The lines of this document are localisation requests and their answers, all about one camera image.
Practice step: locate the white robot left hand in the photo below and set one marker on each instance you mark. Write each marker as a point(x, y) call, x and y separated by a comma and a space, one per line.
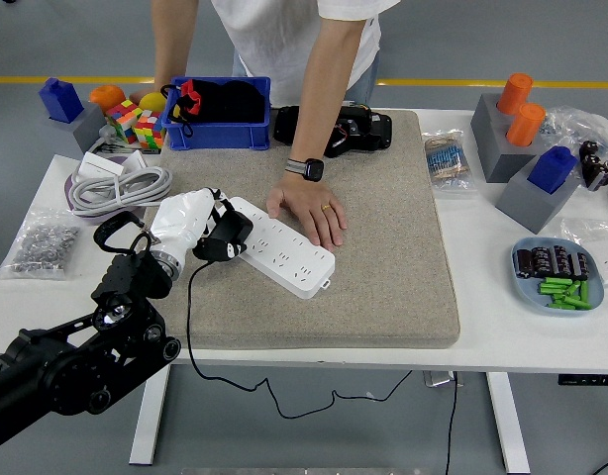
point(180, 222)

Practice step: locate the person's left hand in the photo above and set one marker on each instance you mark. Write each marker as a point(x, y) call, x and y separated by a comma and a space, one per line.
point(306, 203)

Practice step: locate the person's right hand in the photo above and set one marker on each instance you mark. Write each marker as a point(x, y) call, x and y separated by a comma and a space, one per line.
point(163, 81)

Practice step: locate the black plug adapter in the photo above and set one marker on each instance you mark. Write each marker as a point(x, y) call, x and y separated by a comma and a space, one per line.
point(232, 225)

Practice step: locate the white power strip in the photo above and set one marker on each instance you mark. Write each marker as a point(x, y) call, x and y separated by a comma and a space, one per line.
point(294, 257)

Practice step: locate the person's right forearm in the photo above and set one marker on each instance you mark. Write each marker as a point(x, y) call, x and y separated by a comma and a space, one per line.
point(172, 34)

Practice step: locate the person's left forearm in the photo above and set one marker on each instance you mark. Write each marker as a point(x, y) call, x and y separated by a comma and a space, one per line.
point(324, 99)

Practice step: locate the yellow ball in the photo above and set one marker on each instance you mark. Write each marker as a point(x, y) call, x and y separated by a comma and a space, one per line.
point(153, 101)

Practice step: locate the black wristwatch with striped band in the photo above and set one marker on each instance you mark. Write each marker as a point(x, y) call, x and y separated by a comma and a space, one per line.
point(311, 169)

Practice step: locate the colourful puzzle cube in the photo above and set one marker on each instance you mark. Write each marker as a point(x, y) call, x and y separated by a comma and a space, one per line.
point(149, 129)
point(123, 119)

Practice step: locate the orange round object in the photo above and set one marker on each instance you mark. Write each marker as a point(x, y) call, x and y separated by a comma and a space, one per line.
point(106, 95)

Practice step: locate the black pouch with red trim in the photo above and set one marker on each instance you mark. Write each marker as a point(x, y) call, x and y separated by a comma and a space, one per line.
point(225, 104)

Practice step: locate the blue plastic bin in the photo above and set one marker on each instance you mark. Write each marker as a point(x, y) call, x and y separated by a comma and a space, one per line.
point(215, 136)

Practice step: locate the small white card box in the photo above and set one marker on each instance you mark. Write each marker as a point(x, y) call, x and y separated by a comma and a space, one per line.
point(135, 159)

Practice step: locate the grey-brown mat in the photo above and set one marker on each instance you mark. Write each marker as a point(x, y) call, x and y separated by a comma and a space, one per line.
point(383, 247)

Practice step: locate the purple plate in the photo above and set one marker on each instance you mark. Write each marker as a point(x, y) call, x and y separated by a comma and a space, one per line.
point(86, 217)

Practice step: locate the white flat box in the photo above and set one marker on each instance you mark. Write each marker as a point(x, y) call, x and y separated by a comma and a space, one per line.
point(98, 165)

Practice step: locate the black mechanical device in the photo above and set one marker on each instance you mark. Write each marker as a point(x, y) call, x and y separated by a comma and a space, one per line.
point(375, 131)

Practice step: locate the blue plastic block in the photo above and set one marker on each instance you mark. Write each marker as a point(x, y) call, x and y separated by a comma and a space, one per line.
point(61, 101)
point(551, 170)

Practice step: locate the person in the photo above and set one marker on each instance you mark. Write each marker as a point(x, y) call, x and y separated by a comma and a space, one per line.
point(284, 39)

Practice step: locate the clear bag of metal nuts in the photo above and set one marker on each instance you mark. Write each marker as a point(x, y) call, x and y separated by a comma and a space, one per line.
point(41, 242)

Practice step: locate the clear bag of resistors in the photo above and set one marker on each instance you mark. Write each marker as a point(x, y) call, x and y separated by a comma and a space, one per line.
point(447, 158)

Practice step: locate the large grey block holder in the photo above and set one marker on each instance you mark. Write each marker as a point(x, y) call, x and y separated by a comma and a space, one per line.
point(487, 128)

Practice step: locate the white table leg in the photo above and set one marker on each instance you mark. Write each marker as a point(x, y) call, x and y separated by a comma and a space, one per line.
point(150, 420)
point(507, 420)

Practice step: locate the dark brown capacitor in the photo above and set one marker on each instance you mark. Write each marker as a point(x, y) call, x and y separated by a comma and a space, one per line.
point(542, 260)
point(561, 259)
point(580, 265)
point(524, 263)

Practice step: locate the orange plastic cylinder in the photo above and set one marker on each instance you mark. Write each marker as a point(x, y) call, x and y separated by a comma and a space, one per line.
point(526, 124)
point(514, 94)

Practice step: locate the light blue plate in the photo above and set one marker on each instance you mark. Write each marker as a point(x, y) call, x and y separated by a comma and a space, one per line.
point(527, 292)

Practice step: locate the green battery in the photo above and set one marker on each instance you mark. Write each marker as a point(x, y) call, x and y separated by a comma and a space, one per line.
point(572, 288)
point(577, 302)
point(554, 288)
point(561, 306)
point(584, 292)
point(556, 281)
point(559, 295)

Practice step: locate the clear bag of small parts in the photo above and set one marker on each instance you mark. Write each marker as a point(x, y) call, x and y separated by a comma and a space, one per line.
point(566, 123)

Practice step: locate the clear plastic bag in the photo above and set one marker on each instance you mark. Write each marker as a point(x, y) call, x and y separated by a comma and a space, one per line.
point(588, 232)

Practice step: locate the black table control panel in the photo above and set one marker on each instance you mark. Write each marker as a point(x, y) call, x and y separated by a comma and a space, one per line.
point(581, 380)

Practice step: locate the metal bracket under table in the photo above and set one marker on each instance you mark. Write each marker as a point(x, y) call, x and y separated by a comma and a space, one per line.
point(440, 378)

